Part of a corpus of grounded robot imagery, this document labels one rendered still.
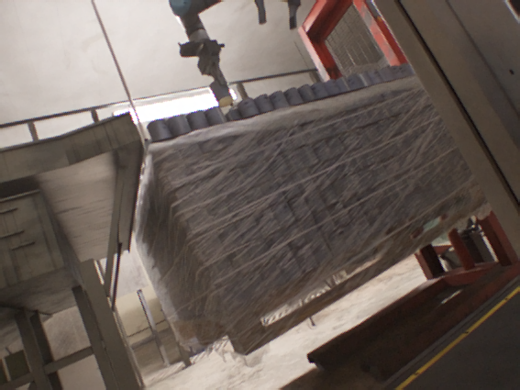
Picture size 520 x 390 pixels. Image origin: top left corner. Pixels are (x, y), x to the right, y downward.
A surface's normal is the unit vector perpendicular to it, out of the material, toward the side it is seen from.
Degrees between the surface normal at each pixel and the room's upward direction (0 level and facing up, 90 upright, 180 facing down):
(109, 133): 90
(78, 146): 90
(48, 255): 90
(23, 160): 90
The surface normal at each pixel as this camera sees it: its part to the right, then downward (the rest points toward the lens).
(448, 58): -0.85, 0.29
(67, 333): 0.33, -0.32
